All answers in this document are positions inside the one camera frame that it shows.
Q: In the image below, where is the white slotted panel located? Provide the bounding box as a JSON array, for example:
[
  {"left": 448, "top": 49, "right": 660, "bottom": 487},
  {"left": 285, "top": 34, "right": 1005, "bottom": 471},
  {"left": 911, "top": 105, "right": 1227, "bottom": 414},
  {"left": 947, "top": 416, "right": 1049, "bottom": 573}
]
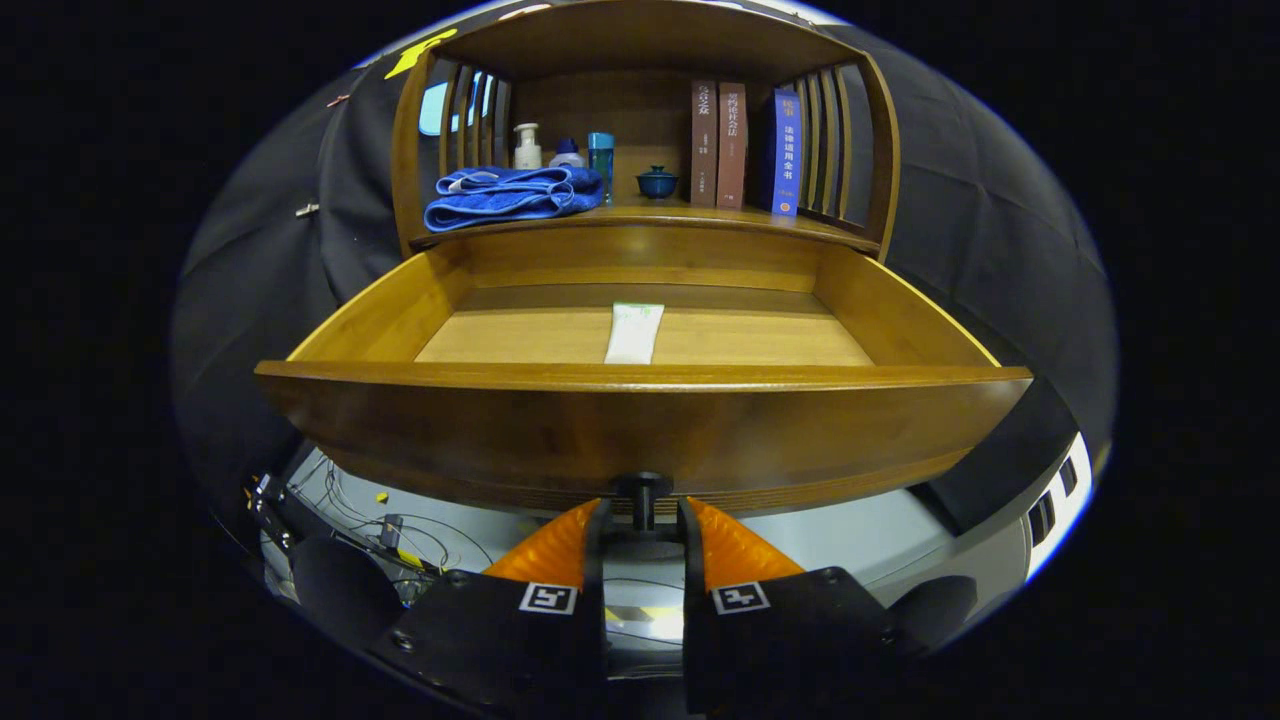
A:
[{"left": 1025, "top": 432, "right": 1093, "bottom": 583}]

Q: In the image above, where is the blue book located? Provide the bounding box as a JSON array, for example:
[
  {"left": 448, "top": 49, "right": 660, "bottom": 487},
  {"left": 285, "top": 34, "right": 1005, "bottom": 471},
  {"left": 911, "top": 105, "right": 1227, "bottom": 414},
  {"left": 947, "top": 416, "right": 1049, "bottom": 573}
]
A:
[{"left": 770, "top": 88, "right": 803, "bottom": 218}]

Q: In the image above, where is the blue folded towel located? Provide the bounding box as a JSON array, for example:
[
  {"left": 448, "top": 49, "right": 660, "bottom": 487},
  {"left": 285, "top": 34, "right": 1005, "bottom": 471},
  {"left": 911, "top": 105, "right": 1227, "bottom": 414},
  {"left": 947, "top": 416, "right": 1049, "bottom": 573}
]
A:
[{"left": 424, "top": 166, "right": 606, "bottom": 233}]

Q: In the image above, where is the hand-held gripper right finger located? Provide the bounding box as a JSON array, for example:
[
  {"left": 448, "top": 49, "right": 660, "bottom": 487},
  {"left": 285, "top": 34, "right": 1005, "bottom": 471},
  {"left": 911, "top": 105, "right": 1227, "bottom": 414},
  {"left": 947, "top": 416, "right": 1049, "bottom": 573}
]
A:
[{"left": 678, "top": 496, "right": 901, "bottom": 716}]

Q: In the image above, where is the tangle of floor cables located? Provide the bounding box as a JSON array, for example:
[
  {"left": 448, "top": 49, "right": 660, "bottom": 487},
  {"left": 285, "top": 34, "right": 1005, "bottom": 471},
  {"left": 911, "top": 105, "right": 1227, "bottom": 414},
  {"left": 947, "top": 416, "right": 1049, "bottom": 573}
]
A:
[{"left": 290, "top": 455, "right": 501, "bottom": 601}]

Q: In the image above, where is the reddish brown book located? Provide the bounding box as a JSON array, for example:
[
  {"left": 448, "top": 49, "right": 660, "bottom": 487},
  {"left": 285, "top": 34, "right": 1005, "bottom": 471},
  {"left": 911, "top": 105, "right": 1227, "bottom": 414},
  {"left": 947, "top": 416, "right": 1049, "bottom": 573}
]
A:
[{"left": 716, "top": 82, "right": 748, "bottom": 210}]

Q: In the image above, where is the dark brown book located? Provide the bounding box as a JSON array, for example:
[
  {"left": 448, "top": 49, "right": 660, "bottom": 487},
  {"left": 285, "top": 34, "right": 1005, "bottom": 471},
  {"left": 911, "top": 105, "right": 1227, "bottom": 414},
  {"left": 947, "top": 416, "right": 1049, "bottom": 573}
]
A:
[{"left": 690, "top": 80, "right": 718, "bottom": 208}]

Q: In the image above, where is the wooden countertop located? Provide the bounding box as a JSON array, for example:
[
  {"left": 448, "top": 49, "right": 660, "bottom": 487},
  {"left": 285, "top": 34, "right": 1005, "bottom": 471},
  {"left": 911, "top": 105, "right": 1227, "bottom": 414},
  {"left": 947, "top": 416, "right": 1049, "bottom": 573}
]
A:
[{"left": 410, "top": 200, "right": 881, "bottom": 251}]

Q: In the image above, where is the white squeeze tube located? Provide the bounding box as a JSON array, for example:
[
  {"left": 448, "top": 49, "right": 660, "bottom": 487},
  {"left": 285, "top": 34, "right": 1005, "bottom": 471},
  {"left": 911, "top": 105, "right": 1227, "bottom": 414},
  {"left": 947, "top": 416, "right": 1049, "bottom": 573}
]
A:
[{"left": 604, "top": 303, "right": 665, "bottom": 365}]

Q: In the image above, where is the wooden cabinet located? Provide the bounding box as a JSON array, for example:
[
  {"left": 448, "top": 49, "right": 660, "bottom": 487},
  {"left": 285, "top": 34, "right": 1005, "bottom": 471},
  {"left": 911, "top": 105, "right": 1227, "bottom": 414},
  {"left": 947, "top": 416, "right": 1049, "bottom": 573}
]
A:
[{"left": 390, "top": 0, "right": 901, "bottom": 261}]

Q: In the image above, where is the wooden drawer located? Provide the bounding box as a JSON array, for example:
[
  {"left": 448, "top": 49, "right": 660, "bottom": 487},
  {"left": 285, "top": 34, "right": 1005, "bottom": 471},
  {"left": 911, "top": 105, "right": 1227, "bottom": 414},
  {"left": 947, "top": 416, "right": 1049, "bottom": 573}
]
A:
[{"left": 255, "top": 225, "right": 1033, "bottom": 531}]

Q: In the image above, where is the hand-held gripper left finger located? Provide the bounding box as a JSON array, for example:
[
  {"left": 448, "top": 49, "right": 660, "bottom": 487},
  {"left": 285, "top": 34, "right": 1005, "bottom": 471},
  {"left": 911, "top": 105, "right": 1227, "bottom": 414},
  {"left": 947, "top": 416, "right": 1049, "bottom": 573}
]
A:
[{"left": 372, "top": 497, "right": 609, "bottom": 716}]

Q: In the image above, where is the black backdrop cloth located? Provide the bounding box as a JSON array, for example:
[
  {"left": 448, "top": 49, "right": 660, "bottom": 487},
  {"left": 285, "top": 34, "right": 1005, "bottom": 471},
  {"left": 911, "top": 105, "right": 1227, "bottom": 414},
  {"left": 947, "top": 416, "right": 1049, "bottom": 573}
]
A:
[{"left": 170, "top": 20, "right": 1118, "bottom": 541}]

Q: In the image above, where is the teal cylindrical bottle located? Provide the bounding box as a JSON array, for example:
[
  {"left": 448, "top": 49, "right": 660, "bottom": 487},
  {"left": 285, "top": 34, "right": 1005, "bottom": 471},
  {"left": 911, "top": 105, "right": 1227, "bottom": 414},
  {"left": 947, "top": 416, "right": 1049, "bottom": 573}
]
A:
[{"left": 588, "top": 132, "right": 615, "bottom": 206}]

